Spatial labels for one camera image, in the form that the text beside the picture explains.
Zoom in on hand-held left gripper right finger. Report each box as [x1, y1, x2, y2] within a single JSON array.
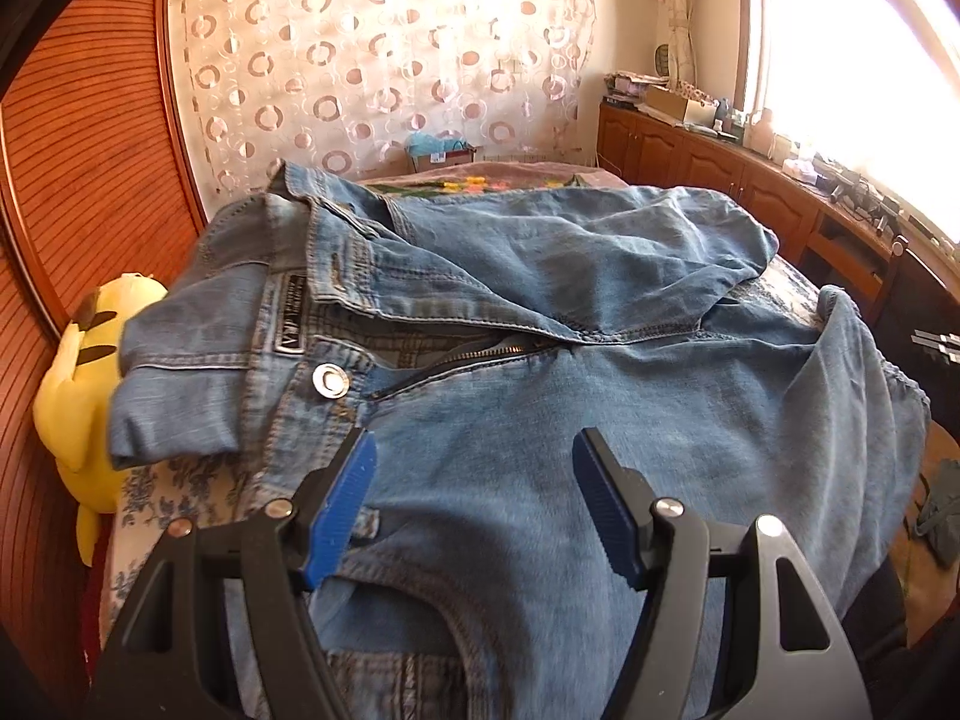
[[571, 426, 875, 720]]

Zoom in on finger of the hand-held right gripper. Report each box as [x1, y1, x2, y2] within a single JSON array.
[[910, 328, 960, 366]]

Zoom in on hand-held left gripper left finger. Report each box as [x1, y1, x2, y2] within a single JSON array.
[[86, 427, 378, 720]]

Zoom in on blue denim pants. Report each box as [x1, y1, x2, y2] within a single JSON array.
[[109, 161, 931, 720]]

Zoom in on grey cloth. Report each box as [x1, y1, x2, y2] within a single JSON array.
[[910, 457, 960, 569]]

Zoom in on white plastic jug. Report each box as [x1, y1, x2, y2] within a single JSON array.
[[748, 109, 779, 160]]

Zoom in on yellow plush toy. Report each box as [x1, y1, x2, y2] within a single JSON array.
[[34, 270, 170, 567]]

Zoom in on window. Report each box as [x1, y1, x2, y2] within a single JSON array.
[[739, 0, 960, 241]]

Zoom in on wooden cabinet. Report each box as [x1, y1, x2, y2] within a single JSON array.
[[596, 101, 960, 316]]

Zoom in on pink floral blanket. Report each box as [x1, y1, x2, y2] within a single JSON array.
[[360, 157, 627, 200]]

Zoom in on cardboard box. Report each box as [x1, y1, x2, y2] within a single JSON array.
[[409, 142, 481, 173]]

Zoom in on small beige box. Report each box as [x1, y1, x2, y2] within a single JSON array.
[[645, 86, 695, 122]]

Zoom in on light blue bag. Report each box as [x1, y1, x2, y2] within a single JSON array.
[[405, 131, 470, 156]]

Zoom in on stack of papers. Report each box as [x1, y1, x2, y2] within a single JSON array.
[[604, 71, 668, 104]]

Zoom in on white lace window curtain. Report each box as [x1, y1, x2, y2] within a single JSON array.
[[645, 0, 700, 89]]

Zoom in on sheer circle-patterned curtain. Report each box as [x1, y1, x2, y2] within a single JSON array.
[[169, 0, 601, 200]]

